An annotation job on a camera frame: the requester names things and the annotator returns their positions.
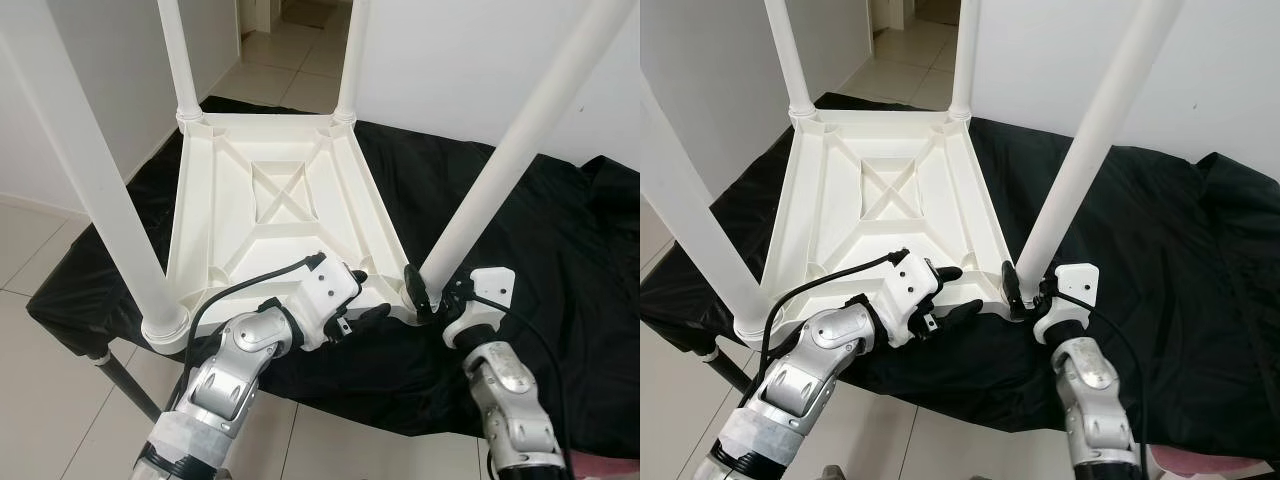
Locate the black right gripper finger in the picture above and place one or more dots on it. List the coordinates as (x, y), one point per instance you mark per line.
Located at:
(1010, 288)
(415, 290)

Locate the white plastic table top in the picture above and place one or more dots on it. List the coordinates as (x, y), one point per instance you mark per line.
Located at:
(830, 220)
(220, 220)

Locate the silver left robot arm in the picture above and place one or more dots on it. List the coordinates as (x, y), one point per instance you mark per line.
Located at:
(800, 375)
(225, 370)

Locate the black metal table leg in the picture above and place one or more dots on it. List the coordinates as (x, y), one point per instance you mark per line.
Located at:
(125, 385)
(728, 370)

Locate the pink round seat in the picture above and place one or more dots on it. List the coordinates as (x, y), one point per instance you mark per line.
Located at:
(1215, 463)
(605, 468)

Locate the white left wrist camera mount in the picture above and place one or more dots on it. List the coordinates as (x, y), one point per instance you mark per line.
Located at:
(325, 290)
(905, 285)

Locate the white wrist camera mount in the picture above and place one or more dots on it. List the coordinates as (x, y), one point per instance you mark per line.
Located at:
(325, 290)
(1078, 282)
(905, 285)
(492, 285)

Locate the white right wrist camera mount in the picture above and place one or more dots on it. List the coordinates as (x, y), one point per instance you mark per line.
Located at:
(492, 285)
(1078, 282)

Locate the pale door frame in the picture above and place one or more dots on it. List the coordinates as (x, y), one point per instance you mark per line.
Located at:
(890, 12)
(255, 15)

